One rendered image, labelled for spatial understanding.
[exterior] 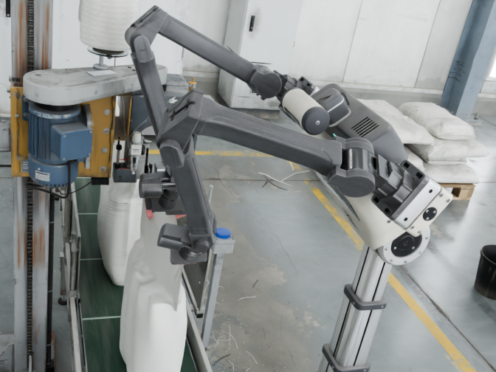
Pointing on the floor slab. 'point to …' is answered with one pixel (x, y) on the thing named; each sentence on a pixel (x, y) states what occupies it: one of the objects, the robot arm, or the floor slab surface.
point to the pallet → (460, 190)
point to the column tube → (20, 30)
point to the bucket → (486, 272)
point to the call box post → (211, 299)
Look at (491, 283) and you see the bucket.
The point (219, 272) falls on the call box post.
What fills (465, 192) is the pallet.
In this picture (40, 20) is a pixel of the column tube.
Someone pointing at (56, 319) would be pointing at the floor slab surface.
